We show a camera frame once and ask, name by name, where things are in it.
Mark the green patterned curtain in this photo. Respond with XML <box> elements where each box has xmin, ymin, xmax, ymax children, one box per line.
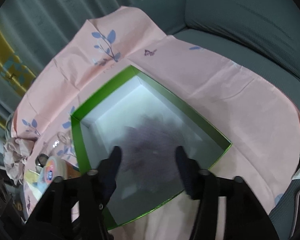
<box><xmin>0</xmin><ymin>0</ymin><xmax>141</xmax><ymax>136</ymax></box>

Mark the clear glass bottle steel cap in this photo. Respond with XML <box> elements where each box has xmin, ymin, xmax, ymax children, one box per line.
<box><xmin>35</xmin><ymin>132</ymin><xmax>71</xmax><ymax>167</ymax></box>

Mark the green cardboard box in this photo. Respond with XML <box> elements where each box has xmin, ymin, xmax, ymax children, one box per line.
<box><xmin>71</xmin><ymin>66</ymin><xmax>232</xmax><ymax>229</ymax></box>

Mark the crumpled beige fabric pile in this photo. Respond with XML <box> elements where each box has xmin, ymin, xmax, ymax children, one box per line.
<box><xmin>3</xmin><ymin>138</ymin><xmax>35</xmax><ymax>185</ymax></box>

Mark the pink printed bed sheet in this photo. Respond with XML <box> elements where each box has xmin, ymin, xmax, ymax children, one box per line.
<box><xmin>11</xmin><ymin>4</ymin><xmax>300</xmax><ymax>240</ymax></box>

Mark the pink gum canister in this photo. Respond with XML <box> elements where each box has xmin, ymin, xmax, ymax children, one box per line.
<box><xmin>37</xmin><ymin>156</ymin><xmax>76</xmax><ymax>193</ymax></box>

